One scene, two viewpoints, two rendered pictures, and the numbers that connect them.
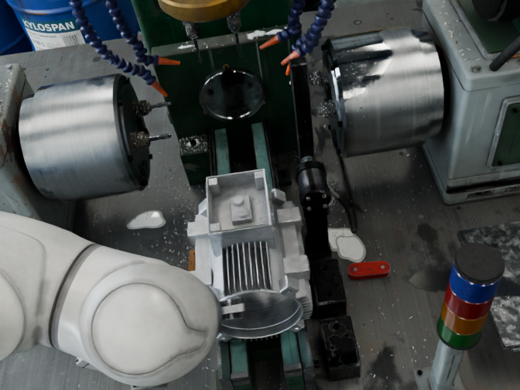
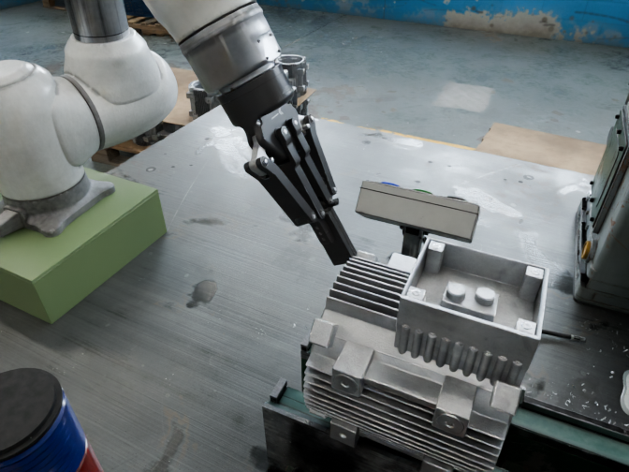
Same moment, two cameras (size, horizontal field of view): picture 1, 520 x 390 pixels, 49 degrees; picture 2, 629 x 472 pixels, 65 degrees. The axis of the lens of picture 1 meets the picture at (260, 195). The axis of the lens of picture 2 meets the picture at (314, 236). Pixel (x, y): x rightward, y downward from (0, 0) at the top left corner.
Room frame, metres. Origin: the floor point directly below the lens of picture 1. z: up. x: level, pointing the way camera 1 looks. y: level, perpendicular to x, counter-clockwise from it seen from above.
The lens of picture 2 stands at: (0.57, -0.34, 1.46)
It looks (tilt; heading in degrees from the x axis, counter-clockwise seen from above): 37 degrees down; 111
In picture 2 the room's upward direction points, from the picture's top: straight up
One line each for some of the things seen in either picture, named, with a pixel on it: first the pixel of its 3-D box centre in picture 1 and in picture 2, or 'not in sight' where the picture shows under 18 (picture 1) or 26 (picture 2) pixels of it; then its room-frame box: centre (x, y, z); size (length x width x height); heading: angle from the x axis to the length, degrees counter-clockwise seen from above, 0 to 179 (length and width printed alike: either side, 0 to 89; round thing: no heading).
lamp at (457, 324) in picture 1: (465, 308); not in sight; (0.36, -0.25, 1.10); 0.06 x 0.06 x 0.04
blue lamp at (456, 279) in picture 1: (475, 274); (21, 439); (0.36, -0.25, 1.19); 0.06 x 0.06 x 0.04
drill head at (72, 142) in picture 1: (68, 143); not in sight; (0.93, 0.38, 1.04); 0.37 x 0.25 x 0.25; 87
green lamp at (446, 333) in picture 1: (460, 323); not in sight; (0.36, -0.25, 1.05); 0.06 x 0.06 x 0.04
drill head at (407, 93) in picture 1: (390, 90); not in sight; (0.89, -0.31, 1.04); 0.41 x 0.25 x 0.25; 87
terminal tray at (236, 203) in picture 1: (241, 213); (470, 309); (0.59, 0.04, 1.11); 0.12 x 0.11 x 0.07; 176
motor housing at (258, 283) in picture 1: (250, 265); (417, 358); (0.55, 0.04, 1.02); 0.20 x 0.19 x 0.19; 176
